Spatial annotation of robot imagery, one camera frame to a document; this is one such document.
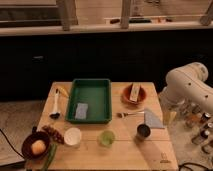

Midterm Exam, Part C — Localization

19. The dark brown bowl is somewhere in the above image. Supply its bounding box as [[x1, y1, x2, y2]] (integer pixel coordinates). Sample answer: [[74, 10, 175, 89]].
[[21, 131, 50, 160]]

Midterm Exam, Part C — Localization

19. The orange bowl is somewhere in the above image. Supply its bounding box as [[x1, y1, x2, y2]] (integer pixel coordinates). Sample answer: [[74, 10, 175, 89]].
[[122, 83, 146, 105]]

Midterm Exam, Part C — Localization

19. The spice jar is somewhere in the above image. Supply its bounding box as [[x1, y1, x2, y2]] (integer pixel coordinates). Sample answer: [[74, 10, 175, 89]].
[[192, 130, 210, 145]]

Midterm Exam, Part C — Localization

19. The grey sponge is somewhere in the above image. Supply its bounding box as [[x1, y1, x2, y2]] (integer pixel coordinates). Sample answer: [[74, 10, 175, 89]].
[[75, 103, 88, 119]]

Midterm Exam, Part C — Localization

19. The yellow peeler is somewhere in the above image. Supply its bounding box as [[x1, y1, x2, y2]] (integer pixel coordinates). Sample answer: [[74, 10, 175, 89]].
[[57, 86, 69, 98]]

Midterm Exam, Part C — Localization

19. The brown dried bunch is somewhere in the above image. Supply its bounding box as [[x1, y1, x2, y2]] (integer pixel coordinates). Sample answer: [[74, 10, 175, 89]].
[[42, 125, 64, 144]]

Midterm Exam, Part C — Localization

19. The black cable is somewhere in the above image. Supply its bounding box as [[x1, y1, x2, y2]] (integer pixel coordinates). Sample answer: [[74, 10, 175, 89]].
[[0, 128, 26, 160], [177, 161, 213, 171]]

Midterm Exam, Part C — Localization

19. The green plastic tray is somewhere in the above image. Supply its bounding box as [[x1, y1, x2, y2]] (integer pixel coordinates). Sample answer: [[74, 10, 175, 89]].
[[66, 79, 112, 124]]

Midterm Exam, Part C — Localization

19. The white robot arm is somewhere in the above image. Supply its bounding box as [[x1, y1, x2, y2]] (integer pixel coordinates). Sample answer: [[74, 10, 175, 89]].
[[159, 62, 213, 125]]

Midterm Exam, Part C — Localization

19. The green vegetable stalk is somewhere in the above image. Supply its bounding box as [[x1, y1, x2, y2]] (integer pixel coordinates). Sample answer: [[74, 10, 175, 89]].
[[41, 144, 57, 171]]

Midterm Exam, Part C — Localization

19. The dark metal cup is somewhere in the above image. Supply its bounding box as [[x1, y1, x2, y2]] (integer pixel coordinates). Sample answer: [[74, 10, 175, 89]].
[[136, 124, 151, 141]]

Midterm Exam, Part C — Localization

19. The green plastic cup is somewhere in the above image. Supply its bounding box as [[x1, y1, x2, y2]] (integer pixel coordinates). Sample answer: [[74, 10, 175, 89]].
[[98, 130, 115, 147]]

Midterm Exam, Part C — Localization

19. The yellow round fruit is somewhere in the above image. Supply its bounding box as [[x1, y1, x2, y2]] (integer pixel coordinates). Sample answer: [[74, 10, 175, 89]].
[[31, 140, 46, 155]]

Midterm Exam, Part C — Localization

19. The white cup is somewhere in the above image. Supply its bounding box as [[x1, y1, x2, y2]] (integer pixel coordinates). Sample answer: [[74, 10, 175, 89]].
[[64, 128, 82, 147]]

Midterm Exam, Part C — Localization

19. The small cardboard box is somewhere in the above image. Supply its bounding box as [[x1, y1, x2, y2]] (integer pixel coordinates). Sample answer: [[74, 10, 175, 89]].
[[130, 83, 140, 102]]

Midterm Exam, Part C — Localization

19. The grey folded cloth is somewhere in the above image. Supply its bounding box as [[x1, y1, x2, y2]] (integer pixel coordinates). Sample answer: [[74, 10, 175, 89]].
[[144, 108, 164, 129]]

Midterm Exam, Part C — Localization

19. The black cable right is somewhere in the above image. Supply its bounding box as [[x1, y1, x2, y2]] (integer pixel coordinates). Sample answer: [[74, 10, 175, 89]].
[[177, 161, 213, 171]]

